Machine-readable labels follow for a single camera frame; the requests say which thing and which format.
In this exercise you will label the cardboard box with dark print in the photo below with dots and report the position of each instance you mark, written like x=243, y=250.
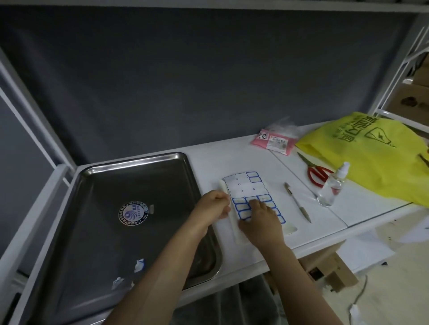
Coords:
x=412, y=100

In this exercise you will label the red scissors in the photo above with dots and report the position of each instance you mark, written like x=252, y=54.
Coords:
x=304, y=160

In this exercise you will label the clear spray bottle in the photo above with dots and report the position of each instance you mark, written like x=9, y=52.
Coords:
x=330, y=189

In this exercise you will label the white paper pad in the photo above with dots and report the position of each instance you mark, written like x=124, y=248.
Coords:
x=290, y=229

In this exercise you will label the white paper sheet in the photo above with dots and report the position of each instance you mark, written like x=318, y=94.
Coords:
x=365, y=251

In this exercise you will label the steel tray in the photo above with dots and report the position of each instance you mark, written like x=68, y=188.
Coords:
x=100, y=241

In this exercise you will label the person's left forearm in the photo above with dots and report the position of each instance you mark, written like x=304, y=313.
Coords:
x=157, y=278

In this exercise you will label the label scrap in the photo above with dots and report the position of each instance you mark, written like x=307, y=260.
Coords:
x=118, y=284

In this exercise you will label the person's right hand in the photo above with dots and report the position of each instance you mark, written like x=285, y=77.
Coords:
x=264, y=227

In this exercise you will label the person's left hand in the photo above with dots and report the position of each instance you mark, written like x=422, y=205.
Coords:
x=212, y=207

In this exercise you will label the pink packet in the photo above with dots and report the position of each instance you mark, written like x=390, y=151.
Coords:
x=275, y=142

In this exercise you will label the grey pen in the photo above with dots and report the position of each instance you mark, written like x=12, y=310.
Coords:
x=295, y=201

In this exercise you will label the sheet of blue-bordered labels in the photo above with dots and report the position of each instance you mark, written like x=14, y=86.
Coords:
x=241, y=184

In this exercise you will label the person's right forearm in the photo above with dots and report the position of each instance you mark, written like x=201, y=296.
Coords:
x=298, y=288

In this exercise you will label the round blue-white sticker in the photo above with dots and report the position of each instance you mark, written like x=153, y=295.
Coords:
x=132, y=212

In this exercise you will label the brown cardboard box piece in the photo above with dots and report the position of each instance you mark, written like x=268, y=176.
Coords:
x=335, y=274

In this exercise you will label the white metal shelving rack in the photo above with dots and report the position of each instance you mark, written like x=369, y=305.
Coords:
x=207, y=160

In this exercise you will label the yellow-green plastic bag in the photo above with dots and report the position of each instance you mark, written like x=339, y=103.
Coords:
x=368, y=157

